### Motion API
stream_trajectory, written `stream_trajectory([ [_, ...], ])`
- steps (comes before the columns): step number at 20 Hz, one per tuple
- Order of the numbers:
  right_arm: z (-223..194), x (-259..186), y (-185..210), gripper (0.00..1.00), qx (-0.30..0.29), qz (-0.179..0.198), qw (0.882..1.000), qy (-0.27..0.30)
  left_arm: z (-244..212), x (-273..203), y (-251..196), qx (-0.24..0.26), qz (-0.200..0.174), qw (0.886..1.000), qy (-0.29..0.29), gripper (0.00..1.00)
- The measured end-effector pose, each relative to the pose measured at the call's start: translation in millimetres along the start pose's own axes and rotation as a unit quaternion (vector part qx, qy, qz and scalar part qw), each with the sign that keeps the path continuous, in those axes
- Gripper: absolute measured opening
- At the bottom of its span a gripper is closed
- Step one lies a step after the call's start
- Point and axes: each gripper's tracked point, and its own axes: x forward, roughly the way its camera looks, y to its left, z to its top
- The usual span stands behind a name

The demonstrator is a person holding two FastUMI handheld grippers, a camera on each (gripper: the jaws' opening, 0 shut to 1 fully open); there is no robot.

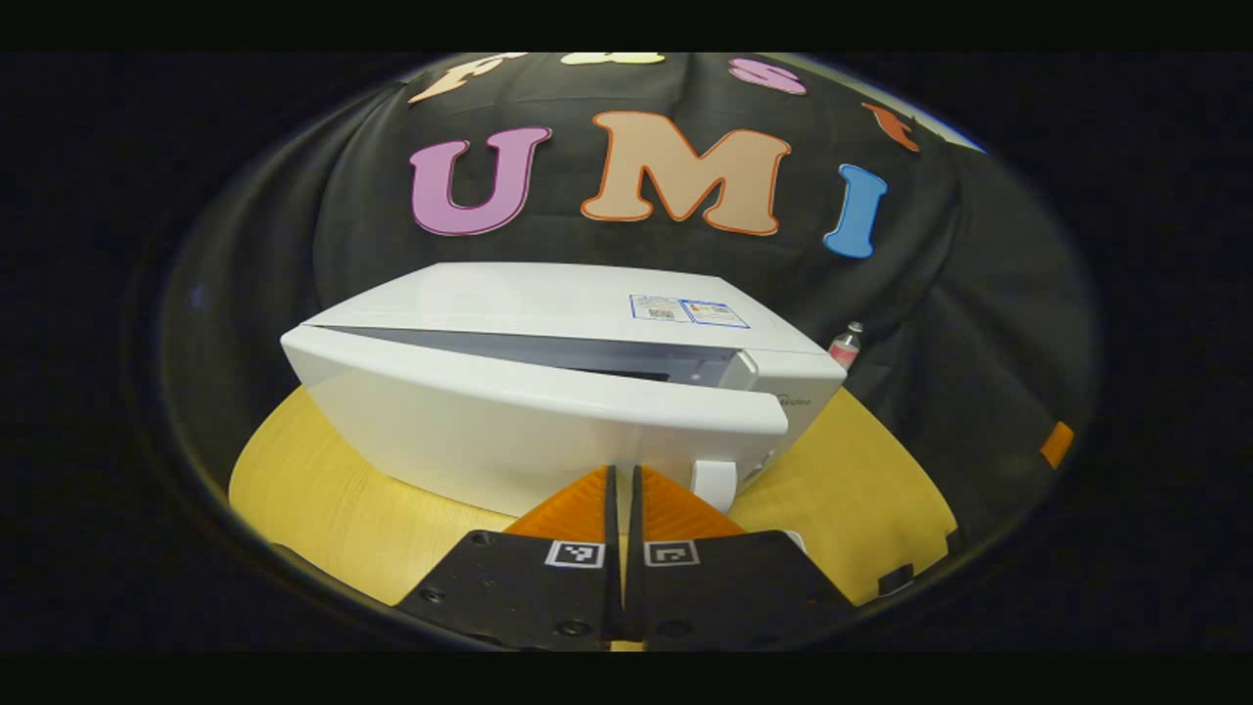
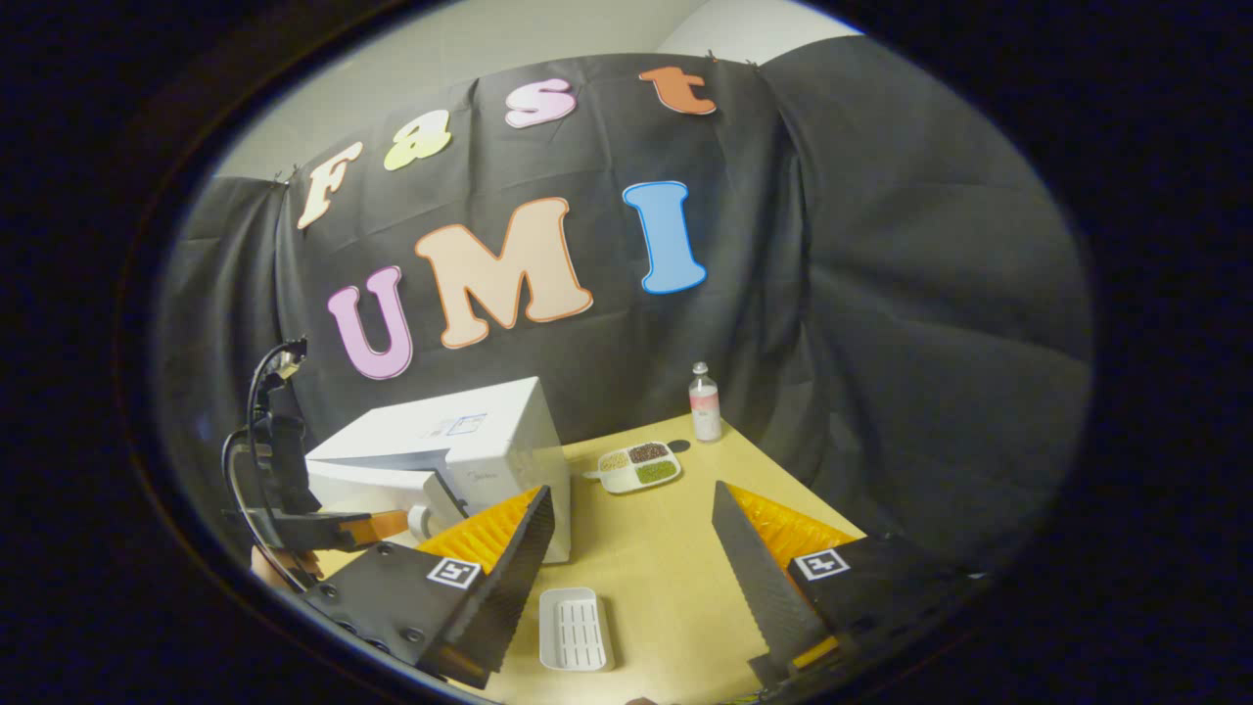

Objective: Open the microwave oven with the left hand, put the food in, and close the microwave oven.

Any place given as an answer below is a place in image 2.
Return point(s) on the small clear bottle pink label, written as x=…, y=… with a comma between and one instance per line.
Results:
x=705, y=406

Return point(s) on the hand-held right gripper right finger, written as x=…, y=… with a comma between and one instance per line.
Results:
x=764, y=587

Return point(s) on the white divided dish with grains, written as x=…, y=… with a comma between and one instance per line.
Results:
x=636, y=467

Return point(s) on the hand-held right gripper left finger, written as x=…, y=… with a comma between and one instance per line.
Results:
x=509, y=587

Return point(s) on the small white ribbed tray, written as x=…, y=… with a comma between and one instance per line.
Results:
x=576, y=632

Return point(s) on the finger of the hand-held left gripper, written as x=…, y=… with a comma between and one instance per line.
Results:
x=372, y=527

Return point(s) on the white microwave oven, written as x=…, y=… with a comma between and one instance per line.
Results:
x=489, y=431

